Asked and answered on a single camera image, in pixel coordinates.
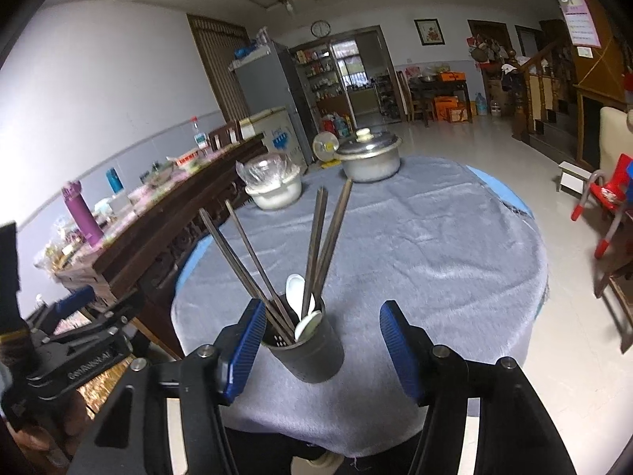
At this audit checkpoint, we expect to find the dark chopstick two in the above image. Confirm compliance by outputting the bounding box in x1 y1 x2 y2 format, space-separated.
226 199 295 338

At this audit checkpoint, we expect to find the dark utensil holder cup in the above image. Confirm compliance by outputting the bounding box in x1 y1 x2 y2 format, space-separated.
263 299 345 384

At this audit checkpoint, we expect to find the dark chopstick three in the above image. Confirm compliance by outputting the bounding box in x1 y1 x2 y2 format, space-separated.
300 186 328 319

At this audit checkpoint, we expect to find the person's left hand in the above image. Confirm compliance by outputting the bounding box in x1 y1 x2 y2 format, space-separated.
6 391 91 474

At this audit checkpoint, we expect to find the carved dark wood sideboard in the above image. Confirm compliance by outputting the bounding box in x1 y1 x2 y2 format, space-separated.
54 134 267 358

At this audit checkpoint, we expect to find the purple thermos bottle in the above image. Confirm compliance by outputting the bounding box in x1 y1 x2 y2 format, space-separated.
61 180 103 247

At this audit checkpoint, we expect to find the grey table cloth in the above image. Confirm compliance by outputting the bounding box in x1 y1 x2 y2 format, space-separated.
169 153 552 458

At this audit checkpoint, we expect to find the clear plastic bottle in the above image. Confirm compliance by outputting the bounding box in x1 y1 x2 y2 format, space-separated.
190 117 209 156

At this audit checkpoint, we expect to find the white ceramic pot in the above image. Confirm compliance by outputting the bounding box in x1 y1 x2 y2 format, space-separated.
246 173 303 211

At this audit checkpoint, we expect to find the clear plastic bag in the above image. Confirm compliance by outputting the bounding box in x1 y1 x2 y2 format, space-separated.
236 152 301 192

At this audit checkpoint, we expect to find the red plastic stool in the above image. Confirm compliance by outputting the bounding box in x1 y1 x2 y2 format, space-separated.
571 153 632 260

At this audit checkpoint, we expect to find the white chest freezer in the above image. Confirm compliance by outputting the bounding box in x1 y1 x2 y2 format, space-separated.
239 106 308 172

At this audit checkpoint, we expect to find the aluminium pot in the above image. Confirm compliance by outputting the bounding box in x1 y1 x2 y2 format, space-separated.
341 147 401 183

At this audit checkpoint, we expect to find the small electric fan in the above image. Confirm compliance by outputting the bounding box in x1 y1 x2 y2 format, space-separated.
312 132 340 169

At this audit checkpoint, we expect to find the aluminium pot lid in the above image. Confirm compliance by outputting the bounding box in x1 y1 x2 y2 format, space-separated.
335 127 401 161

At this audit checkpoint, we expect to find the grey refrigerator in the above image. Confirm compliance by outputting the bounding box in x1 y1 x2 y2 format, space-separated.
229 42 320 165

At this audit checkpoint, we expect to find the round wall clock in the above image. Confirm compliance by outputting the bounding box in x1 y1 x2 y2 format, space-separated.
310 19 332 39

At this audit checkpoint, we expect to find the wall calendar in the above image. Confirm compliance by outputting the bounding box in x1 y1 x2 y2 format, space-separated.
560 0 602 48

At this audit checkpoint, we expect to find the framed wall picture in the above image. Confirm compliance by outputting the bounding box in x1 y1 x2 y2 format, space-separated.
414 18 445 46

